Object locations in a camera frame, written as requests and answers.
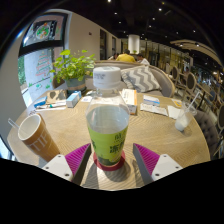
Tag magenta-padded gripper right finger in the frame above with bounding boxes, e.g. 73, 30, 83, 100
132, 143, 184, 186

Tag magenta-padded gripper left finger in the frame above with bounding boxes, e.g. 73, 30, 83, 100
41, 143, 92, 186

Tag clear bottle with green label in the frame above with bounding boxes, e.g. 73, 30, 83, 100
84, 65, 131, 168

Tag brown paper cup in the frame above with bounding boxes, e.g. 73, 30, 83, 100
17, 113, 61, 163

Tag clear plastic cup with straw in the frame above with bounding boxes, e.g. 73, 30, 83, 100
174, 91, 202, 132

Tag white napkin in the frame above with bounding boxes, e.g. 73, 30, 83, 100
166, 104, 183, 120

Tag dark grey tufted armchair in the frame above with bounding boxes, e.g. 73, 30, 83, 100
193, 109, 221, 158

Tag white paper sheet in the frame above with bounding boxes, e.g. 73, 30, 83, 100
139, 102, 169, 117

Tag long white package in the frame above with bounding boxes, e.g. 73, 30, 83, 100
34, 101, 68, 112

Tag thin clear straw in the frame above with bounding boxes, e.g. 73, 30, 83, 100
7, 117, 21, 131

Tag small yellow card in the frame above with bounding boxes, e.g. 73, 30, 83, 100
171, 98, 184, 109

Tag blue and white box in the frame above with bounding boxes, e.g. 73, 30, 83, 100
33, 95, 48, 109

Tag blue and white card pack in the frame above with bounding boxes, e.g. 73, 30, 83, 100
142, 94, 161, 107

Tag small light blue box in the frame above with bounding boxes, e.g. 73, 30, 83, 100
65, 90, 83, 109

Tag white printed leaflet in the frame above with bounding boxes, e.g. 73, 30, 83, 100
80, 95, 94, 103

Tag white tissue box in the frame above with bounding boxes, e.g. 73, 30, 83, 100
120, 88, 139, 115

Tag grey curved sofa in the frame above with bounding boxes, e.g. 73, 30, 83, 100
84, 59, 177, 98

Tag group of dining chairs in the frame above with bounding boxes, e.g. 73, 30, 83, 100
168, 64, 224, 158

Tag grey white chevron pillow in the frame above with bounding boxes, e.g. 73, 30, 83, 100
120, 65, 163, 94

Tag green potted plant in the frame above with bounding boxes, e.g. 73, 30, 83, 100
49, 49, 98, 93

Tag food picture window poster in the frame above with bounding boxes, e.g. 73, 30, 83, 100
22, 14, 68, 48

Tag ceiling spot lights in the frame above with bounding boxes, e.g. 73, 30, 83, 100
106, 0, 214, 48

